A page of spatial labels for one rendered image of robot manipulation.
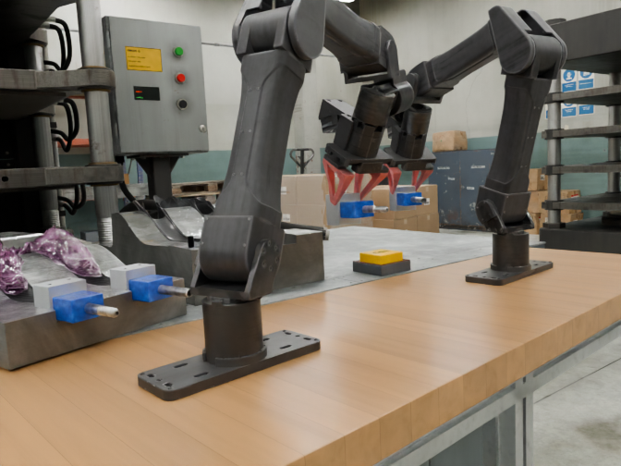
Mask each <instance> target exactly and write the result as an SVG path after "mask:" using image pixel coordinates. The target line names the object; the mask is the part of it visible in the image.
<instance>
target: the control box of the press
mask: <svg viewBox="0 0 621 466"><path fill-rule="evenodd" d="M102 26H103V46H104V56H105V66H106V67H108V68H110V69H112V70H113V71H114V72H115V74H116V89H115V90H114V91H113V92H110V93H108V98H109V108H110V118H111V129H112V139H113V149H114V157H115V158H116V162H117V163H118V164H121V165H122V166H123V163H125V160H124V156H126V157H127V159H129V158H130V159H131V160H136V161H137V162H138V163H139V165H140V166H141V168H142V169H143V170H144V171H145V173H146V174H147V178H148V189H149V200H153V195H157V196H158V197H159V198H161V199H163V200H165V199H167V198H168V197H173V191H172V179H171V172H172V170H173V168H174V167H175V165H176V163H177V160H178V159H179V157H180V158H185V156H186V155H189V154H194V153H208V152H209V140H208V127H207V113H206V100H205V87H204V74H203V61H202V48H201V27H200V26H193V25H185V24H177V23H169V22H162V21H153V20H146V19H137V18H122V17H115V16H107V15H106V16H104V17H103V18H102ZM123 168H124V166H123Z"/></svg>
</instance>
